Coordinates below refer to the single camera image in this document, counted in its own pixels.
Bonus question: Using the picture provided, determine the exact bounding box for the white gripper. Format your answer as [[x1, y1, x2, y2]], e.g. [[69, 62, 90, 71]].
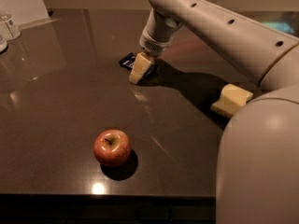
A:
[[129, 9, 182, 84]]

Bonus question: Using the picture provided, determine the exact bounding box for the blue rxbar blueberry wrapper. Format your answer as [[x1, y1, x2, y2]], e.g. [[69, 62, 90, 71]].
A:
[[119, 53, 157, 78]]

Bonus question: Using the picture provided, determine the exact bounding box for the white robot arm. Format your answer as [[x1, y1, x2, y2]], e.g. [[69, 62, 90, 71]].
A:
[[129, 0, 299, 224]]

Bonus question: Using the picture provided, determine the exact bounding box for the red apple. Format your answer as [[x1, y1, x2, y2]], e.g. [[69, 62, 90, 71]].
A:
[[93, 130, 132, 167]]

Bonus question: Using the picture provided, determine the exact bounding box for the yellow sponge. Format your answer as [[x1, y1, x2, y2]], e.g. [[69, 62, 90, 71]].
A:
[[210, 84, 253, 119]]

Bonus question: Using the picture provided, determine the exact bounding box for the clear plastic water bottle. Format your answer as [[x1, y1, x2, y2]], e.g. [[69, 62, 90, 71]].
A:
[[0, 10, 21, 41]]

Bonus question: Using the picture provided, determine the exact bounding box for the white container at left edge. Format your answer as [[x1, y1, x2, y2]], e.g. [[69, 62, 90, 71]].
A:
[[0, 35, 7, 53]]

